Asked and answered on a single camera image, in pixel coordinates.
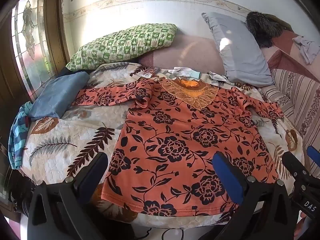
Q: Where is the green patterned pillow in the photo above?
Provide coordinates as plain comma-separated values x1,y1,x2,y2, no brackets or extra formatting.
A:
66,23,178,72

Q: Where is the pink bed sheet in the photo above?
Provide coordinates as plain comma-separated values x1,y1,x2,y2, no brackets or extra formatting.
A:
139,30,320,80

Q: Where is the grey pillow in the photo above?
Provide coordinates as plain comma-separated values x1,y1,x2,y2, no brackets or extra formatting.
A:
201,12,274,87

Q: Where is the leaf print blanket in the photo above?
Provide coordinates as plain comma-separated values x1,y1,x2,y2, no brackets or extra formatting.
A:
21,61,305,230

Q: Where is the white glove teal cuff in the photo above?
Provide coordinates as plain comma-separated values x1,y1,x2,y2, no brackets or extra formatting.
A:
168,67,201,78

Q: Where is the wooden window frame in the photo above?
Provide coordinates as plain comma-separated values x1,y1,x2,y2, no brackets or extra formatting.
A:
37,0,71,67

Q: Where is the orange floral shirt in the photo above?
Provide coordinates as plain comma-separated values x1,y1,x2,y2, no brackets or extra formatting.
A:
71,78,284,217

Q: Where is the blue folded cloth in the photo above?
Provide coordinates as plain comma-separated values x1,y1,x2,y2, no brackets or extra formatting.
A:
28,71,90,123

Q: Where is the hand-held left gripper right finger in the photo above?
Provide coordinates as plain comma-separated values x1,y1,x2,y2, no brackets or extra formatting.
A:
197,151,300,240

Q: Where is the blue striped garment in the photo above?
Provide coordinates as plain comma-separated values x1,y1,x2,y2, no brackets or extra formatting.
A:
8,101,34,170

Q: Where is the white crumpled cloth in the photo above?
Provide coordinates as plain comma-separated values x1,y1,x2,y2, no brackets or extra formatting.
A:
209,71,234,85

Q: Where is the striped floral blanket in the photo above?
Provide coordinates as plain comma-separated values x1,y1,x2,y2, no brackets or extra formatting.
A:
260,68,320,178

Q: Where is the stained glass window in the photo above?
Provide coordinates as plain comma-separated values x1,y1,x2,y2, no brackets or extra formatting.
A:
11,0,57,90

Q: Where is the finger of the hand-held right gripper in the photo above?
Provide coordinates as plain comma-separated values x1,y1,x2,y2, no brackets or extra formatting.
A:
306,145,320,178
282,150,310,188

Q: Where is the pale grey crumpled cloth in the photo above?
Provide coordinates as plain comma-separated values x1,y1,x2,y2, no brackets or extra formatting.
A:
292,35,320,65

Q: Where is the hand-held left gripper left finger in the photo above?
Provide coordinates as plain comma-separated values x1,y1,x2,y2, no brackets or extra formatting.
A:
27,151,110,240

